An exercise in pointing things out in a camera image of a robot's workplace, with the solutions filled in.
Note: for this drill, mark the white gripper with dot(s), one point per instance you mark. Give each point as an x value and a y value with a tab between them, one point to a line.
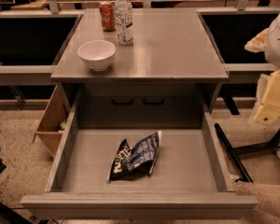
278	44

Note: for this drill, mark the blue chip bag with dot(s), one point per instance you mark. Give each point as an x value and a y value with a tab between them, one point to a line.
139	159

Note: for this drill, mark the grey cabinet counter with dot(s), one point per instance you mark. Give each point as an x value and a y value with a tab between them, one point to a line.
171	56

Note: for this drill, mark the grey open top drawer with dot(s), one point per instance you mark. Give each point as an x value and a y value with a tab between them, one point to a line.
158	158

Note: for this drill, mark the black metal stand leg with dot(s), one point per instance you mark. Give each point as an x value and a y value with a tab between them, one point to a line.
236	152

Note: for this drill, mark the beige cloth bottom right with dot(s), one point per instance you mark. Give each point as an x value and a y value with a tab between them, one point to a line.
268	195

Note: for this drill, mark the clear plastic water bottle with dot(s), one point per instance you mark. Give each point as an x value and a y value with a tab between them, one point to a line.
123	11

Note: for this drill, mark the white ceramic bowl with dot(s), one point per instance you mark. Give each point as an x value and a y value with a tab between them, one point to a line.
97	54

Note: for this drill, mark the orange soda can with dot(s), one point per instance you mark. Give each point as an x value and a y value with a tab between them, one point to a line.
107	16

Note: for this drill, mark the brown cardboard box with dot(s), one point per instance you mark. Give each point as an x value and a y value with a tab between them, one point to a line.
49	128

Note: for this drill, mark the black drawer handle right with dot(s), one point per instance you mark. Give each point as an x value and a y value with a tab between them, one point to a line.
153	100

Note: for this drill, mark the black drawer handle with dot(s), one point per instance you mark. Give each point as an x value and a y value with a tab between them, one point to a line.
153	100
121	100

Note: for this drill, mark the black drawer handle left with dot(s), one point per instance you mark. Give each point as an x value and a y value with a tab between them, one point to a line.
121	100

